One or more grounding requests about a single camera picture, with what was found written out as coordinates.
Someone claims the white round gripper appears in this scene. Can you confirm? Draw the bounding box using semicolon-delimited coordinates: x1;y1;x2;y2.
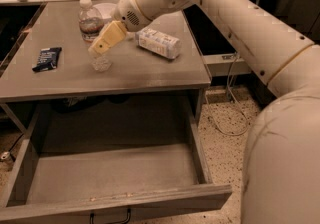
88;0;191;58

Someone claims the clear plastic water bottle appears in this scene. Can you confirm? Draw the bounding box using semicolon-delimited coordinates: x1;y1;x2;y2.
78;0;113;73

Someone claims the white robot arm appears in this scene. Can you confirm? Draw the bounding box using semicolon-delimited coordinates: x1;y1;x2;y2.
90;0;320;224

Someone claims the white labelled bottle lying down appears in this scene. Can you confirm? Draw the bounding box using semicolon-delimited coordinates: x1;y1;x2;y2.
135;27;181;60

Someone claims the grey open top drawer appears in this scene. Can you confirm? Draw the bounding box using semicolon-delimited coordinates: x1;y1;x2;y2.
0;94;232;224

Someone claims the white ceramic bowl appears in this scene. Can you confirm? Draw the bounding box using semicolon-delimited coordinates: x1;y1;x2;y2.
94;3;116;24

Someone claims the grey cabinet counter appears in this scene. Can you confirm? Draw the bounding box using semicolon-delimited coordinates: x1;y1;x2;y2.
0;1;211;102

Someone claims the dark blue snack packet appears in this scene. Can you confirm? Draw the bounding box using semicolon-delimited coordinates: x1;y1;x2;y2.
32;47;62;72

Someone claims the grey metal bracket box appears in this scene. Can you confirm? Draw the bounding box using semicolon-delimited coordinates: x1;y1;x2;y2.
204;53;251;77

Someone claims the black cable with plug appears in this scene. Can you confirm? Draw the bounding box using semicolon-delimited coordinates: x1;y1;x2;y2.
0;132;25;163

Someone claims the black drawer handle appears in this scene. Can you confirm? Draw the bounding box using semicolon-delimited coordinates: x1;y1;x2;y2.
89;208;131;224

